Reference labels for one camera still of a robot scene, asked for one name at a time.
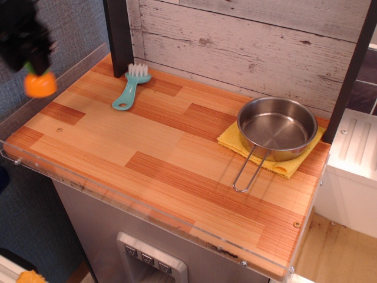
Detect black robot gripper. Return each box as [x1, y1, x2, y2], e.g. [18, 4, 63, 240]
[1, 1, 53, 75]

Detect orange toy fruit green top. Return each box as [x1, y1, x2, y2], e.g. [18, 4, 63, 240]
[24, 61, 58, 98]

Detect clear acrylic left guard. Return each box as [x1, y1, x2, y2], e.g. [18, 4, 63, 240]
[1, 43, 110, 141]

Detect clear acrylic guard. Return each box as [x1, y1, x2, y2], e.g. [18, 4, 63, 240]
[4, 136, 300, 282]
[1, 43, 110, 141]

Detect teal dish brush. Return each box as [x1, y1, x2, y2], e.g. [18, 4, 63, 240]
[112, 64, 151, 111]

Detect grey toy fridge cabinet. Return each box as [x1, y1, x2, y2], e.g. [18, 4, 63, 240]
[53, 181, 269, 282]

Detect yellow object at corner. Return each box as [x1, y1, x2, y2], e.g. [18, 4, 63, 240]
[16, 271, 46, 283]

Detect yellow folded cloth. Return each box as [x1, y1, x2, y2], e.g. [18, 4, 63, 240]
[217, 122, 326, 179]

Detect silver water dispenser panel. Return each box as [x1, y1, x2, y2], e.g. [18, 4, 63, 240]
[117, 232, 189, 282]

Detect stainless steel pan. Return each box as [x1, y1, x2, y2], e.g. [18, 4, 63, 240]
[233, 97, 318, 193]

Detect clear acrylic front guard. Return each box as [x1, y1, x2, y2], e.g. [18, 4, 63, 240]
[4, 136, 300, 282]

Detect white toy sink unit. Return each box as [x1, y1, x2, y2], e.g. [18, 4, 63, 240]
[314, 109, 376, 237]

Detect dark left post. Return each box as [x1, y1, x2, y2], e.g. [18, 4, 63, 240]
[102, 0, 134, 78]

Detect dark post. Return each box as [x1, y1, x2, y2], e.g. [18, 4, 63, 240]
[322, 0, 376, 144]
[102, 0, 134, 78]

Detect dark right post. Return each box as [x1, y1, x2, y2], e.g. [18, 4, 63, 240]
[322, 0, 376, 144]

